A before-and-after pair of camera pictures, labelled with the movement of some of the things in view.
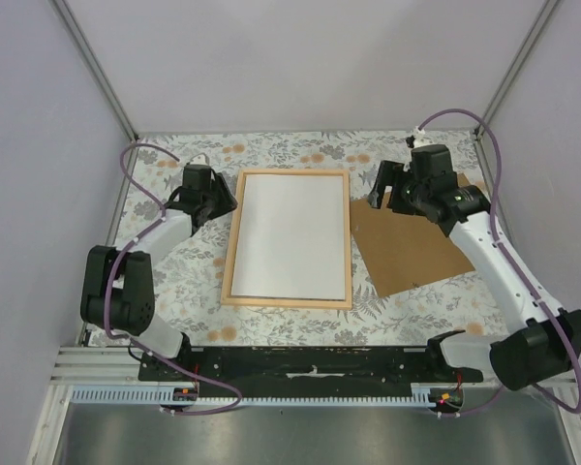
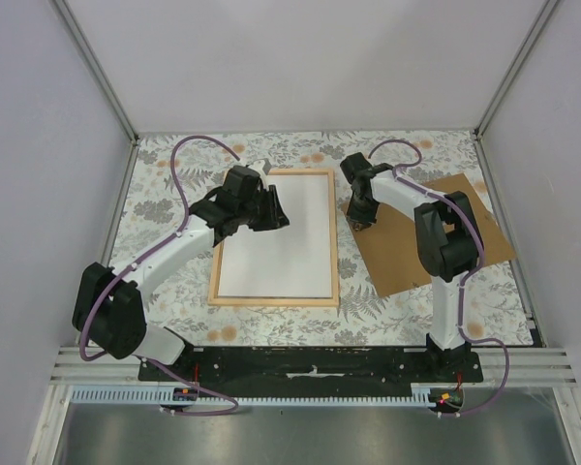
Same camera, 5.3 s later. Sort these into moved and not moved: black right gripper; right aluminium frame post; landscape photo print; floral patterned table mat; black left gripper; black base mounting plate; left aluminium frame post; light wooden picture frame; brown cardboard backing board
Moved: light wooden picture frame; black left gripper; black right gripper
Not moved: left aluminium frame post; landscape photo print; black base mounting plate; right aluminium frame post; floral patterned table mat; brown cardboard backing board
